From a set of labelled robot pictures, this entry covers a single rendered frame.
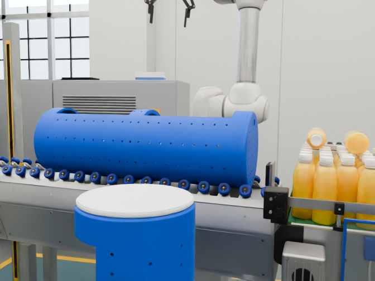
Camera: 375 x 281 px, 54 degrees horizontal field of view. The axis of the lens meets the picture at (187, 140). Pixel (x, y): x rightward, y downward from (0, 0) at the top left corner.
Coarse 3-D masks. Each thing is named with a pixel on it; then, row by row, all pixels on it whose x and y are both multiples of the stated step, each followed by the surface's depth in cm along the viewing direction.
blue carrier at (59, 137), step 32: (64, 128) 147; (96, 128) 142; (128, 128) 138; (160, 128) 134; (192, 128) 130; (224, 128) 127; (256, 128) 142; (64, 160) 148; (96, 160) 143; (128, 160) 138; (160, 160) 133; (192, 160) 129; (224, 160) 125; (256, 160) 145
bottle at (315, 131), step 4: (312, 128) 143; (316, 128) 137; (320, 128) 142; (308, 132) 140; (312, 132) 131; (316, 132) 130; (320, 132) 131; (324, 132) 136; (308, 136) 132; (320, 136) 129; (324, 136) 130; (308, 140) 132; (324, 140) 130; (308, 144) 134; (320, 144) 130; (324, 144) 132; (316, 148) 134
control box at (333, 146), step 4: (304, 144) 153; (328, 144) 151; (332, 144) 151; (336, 144) 150; (340, 144) 150; (312, 148) 152; (332, 148) 149; (312, 152) 152; (316, 152) 151; (332, 152) 149; (316, 156) 151
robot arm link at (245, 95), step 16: (240, 0) 183; (256, 0) 181; (240, 16) 186; (256, 16) 183; (240, 32) 185; (256, 32) 184; (240, 48) 185; (256, 48) 185; (240, 64) 185; (256, 64) 186; (240, 80) 185; (240, 96) 181; (256, 96) 181; (224, 112) 185; (256, 112) 179
